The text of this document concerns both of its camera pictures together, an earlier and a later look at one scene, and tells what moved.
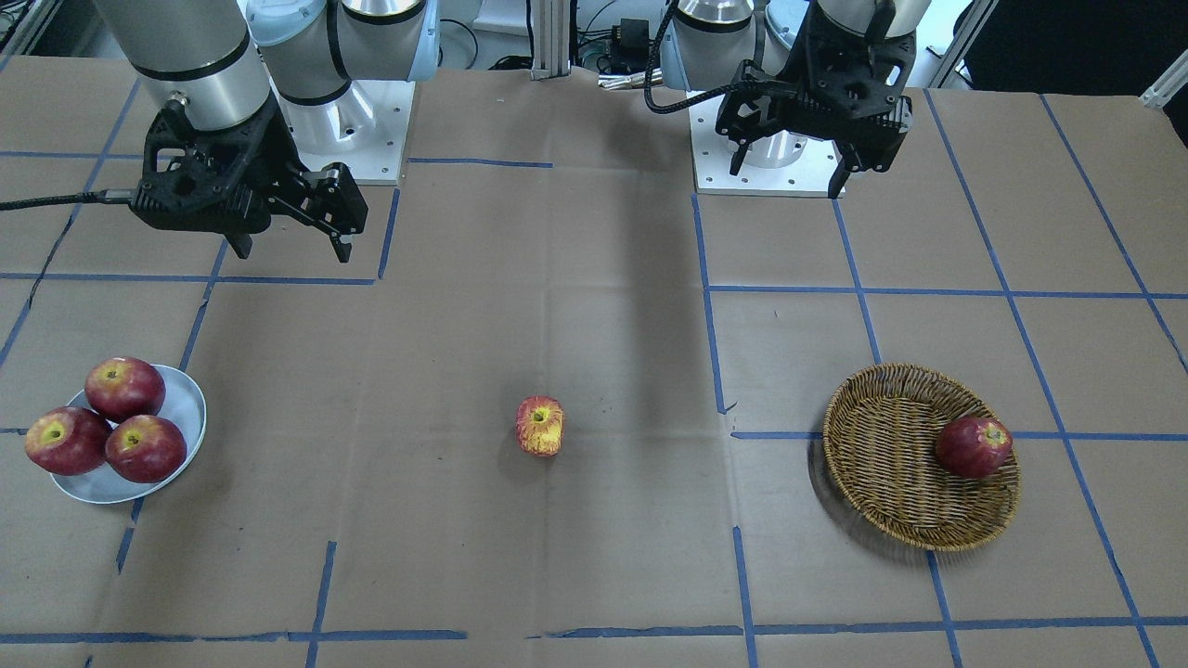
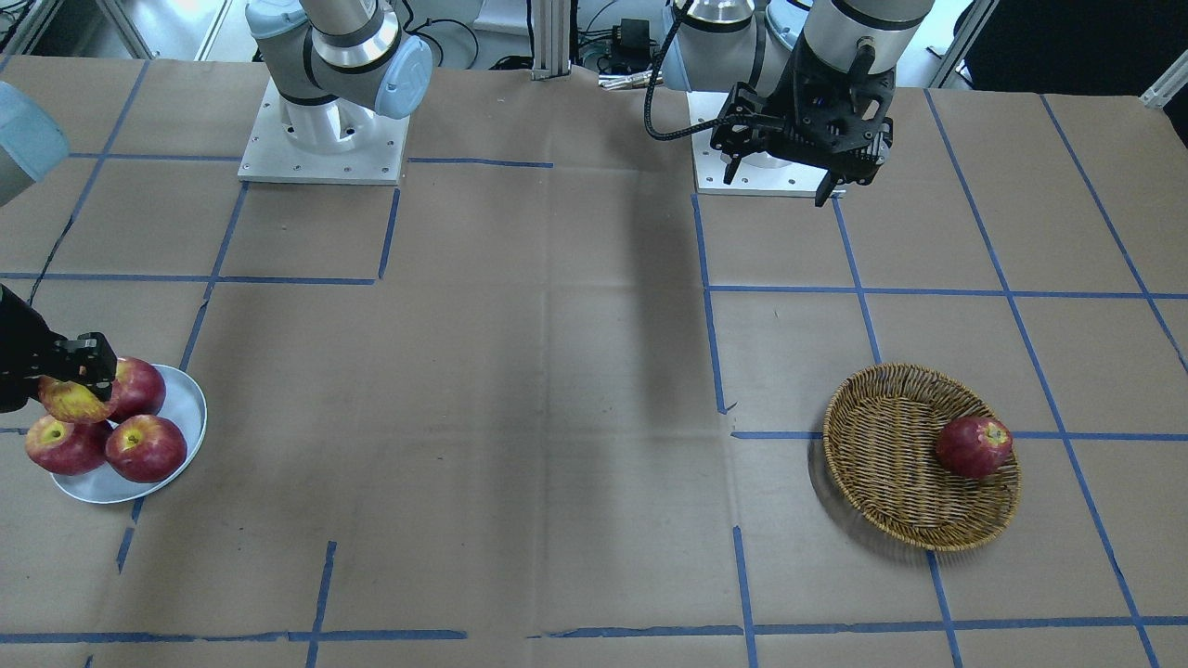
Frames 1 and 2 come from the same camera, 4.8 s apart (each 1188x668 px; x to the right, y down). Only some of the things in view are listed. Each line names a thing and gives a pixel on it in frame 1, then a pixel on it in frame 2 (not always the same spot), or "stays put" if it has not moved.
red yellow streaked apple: x=540 y=426 to x=69 y=402
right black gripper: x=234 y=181 to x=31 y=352
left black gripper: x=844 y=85 stays put
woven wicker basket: x=880 y=431 stays put
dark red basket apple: x=973 y=447 stays put
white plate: x=183 y=402 stays put
